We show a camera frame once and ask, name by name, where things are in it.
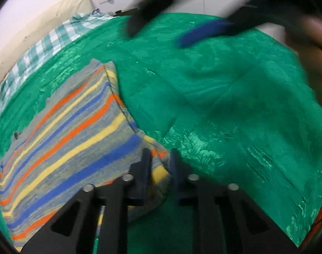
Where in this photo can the cream padded headboard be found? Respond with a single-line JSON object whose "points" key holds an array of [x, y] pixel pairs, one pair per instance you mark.
{"points": [[37, 29]]}

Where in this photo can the person right hand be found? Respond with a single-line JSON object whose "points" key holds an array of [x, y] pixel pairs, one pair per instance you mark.
{"points": [[310, 55]]}

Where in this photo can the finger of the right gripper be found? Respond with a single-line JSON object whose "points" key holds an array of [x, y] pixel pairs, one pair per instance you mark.
{"points": [[147, 10], [209, 29]]}

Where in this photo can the green checked bed sheet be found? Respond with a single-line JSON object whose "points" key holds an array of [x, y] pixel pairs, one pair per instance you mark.
{"points": [[46, 47]]}

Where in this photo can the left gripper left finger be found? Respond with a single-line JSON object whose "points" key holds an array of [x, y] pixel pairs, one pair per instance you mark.
{"points": [[95, 219]]}

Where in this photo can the green bedspread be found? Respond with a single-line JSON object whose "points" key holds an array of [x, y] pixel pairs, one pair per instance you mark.
{"points": [[239, 109]]}

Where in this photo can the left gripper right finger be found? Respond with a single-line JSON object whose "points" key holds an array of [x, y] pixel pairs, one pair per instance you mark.
{"points": [[224, 218]]}

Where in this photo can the striped knit sweater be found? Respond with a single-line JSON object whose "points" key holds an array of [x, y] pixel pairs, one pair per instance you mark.
{"points": [[84, 135]]}

